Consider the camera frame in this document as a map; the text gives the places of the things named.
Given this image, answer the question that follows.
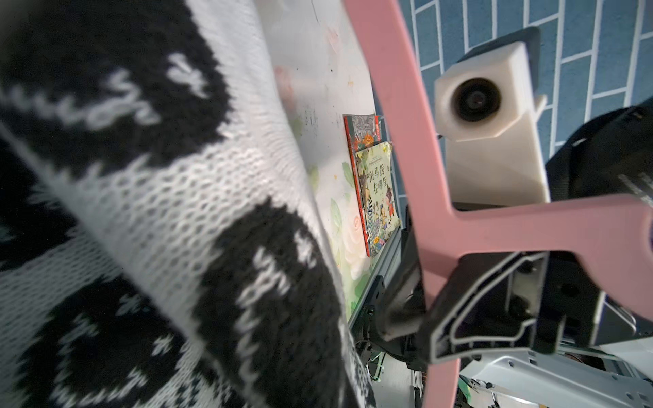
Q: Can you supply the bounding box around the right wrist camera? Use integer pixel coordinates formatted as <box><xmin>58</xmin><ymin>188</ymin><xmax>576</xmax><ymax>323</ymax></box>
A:
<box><xmin>434</xmin><ymin>27</ymin><xmax>550</xmax><ymax>207</ymax></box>

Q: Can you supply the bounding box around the colourful picture book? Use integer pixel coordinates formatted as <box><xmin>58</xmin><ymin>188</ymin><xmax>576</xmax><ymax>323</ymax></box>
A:
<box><xmin>344</xmin><ymin>114</ymin><xmax>401</xmax><ymax>257</ymax></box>

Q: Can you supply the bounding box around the smiley face grey scarf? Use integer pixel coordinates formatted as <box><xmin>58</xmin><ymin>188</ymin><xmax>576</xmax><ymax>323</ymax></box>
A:
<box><xmin>1</xmin><ymin>1</ymin><xmax>376</xmax><ymax>407</ymax></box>

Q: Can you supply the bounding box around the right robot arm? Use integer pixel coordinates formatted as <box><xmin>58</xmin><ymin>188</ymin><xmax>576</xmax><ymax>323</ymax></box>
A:
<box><xmin>376</xmin><ymin>102</ymin><xmax>652</xmax><ymax>407</ymax></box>

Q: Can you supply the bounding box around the pink clothes hanger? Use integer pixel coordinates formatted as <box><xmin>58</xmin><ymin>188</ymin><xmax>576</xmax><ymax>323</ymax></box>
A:
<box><xmin>342</xmin><ymin>0</ymin><xmax>653</xmax><ymax>408</ymax></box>

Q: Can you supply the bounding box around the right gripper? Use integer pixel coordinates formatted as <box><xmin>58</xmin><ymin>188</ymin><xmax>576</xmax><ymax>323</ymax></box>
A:
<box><xmin>374</xmin><ymin>223</ymin><xmax>639</xmax><ymax>368</ymax></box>

